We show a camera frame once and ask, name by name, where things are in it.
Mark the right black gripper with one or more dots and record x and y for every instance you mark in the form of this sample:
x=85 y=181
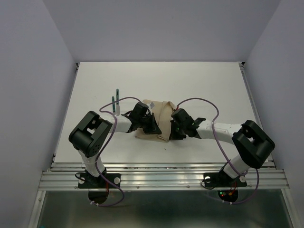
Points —
x=173 y=135

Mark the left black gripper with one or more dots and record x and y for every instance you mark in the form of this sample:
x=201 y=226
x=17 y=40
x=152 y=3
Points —
x=153 y=128

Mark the beige cloth napkin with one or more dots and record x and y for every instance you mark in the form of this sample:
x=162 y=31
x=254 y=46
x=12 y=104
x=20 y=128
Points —
x=162 y=111

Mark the silver knife teal handle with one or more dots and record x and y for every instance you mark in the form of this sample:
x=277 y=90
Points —
x=117 y=102

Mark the silver fork teal handle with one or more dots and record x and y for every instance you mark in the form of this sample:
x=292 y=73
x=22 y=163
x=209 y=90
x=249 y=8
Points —
x=113 y=105

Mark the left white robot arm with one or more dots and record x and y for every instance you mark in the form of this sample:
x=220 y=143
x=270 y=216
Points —
x=94 y=132

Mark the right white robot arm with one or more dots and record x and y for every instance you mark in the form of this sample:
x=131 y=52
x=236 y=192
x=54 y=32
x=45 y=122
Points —
x=252 y=144

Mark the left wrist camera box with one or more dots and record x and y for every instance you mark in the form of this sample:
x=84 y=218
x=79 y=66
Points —
x=151 y=105

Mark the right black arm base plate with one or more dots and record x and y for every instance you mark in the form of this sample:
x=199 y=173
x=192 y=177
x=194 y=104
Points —
x=221 y=180

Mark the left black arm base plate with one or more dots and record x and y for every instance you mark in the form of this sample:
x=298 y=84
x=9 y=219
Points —
x=87 y=181

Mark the aluminium rail frame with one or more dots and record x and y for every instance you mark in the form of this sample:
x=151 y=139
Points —
x=160 y=182

